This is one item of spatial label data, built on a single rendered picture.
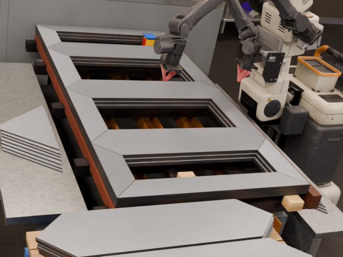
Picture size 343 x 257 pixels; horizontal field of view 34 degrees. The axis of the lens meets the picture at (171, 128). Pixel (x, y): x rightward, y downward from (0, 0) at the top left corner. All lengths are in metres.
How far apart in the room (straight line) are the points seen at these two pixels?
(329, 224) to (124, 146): 0.85
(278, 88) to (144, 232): 1.48
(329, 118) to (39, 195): 1.66
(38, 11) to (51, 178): 1.33
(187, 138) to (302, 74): 1.17
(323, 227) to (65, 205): 0.98
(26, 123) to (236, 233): 0.96
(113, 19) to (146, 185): 1.57
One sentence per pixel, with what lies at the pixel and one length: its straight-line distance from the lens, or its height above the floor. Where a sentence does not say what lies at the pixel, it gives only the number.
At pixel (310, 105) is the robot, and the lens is 3.04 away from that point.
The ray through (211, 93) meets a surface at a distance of 2.60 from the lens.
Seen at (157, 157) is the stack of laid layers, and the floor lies 0.84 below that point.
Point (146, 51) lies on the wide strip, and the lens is 2.95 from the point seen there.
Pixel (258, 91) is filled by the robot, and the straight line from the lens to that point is 2.92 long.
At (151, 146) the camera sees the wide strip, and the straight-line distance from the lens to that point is 2.06.
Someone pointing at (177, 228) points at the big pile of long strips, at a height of 0.85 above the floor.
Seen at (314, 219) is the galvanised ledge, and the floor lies 0.68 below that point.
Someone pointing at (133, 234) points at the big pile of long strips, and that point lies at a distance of 1.64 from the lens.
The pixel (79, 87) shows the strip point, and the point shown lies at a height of 0.86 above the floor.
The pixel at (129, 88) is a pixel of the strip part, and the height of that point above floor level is 0.86.
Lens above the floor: 1.88
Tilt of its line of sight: 27 degrees down
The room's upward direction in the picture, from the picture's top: 12 degrees clockwise
